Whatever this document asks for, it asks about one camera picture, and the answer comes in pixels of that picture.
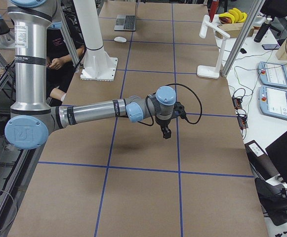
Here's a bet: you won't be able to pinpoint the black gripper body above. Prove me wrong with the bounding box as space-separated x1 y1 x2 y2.
155 116 171 129

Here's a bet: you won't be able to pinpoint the grey laptop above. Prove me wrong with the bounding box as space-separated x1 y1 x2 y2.
114 15 136 32

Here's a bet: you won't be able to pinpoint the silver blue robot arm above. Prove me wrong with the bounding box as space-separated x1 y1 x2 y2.
4 0 176 150

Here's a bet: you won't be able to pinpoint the white desk lamp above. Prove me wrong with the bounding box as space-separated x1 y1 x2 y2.
195 14 230 79

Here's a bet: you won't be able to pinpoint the white computer mouse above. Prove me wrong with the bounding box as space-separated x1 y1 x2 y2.
114 37 127 43

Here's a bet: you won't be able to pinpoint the orange circuit board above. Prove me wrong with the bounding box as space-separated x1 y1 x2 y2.
232 97 243 109

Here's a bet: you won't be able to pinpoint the lower teach pendant tablet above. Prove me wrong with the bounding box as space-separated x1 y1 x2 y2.
258 85 287 120

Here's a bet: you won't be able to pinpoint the teach pendant tablet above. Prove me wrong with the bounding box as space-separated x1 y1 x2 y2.
258 85 287 120
258 61 287 89

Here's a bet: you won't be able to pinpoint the seated person in black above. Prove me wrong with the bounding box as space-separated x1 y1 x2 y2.
46 29 76 102

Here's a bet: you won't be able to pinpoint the cardboard box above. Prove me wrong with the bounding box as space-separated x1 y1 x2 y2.
215 23 254 39

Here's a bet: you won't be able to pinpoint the upper teach pendant tablet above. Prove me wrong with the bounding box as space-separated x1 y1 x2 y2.
258 61 287 89

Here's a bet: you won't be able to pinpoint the smartphone on side table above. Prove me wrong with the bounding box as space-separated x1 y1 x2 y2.
262 43 280 50

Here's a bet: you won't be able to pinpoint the yellow bananas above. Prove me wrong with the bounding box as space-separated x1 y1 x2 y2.
218 8 247 24

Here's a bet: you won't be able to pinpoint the red bottle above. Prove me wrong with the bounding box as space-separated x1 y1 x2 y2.
209 0 219 22

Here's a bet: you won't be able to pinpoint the black water bottle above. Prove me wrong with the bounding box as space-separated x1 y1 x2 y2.
254 17 272 42

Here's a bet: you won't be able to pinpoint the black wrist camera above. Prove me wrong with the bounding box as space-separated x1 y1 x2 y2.
173 102 187 119

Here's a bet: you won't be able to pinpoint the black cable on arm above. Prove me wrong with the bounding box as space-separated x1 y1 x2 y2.
138 83 203 126

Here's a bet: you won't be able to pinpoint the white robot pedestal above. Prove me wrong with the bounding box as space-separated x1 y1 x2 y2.
74 0 118 81

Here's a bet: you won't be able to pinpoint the aluminium frame post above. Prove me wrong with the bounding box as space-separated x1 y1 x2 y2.
221 0 265 78

